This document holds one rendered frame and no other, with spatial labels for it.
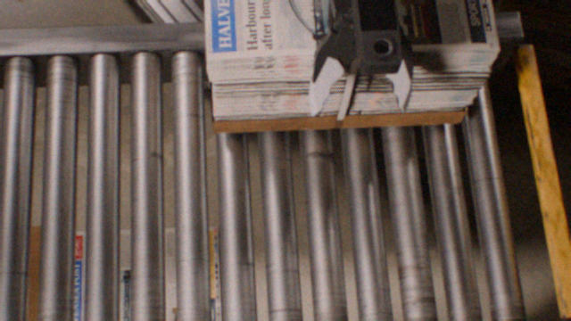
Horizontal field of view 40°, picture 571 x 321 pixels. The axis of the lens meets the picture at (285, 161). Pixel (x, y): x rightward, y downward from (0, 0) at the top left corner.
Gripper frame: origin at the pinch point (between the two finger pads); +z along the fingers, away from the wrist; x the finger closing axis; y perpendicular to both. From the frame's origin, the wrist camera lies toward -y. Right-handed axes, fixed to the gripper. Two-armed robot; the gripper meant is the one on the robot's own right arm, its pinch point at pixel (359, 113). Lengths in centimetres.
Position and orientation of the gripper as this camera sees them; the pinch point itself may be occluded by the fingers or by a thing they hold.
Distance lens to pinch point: 98.0
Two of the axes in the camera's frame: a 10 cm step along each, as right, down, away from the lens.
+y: -0.8, -6.3, 7.7
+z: -0.1, 7.7, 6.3
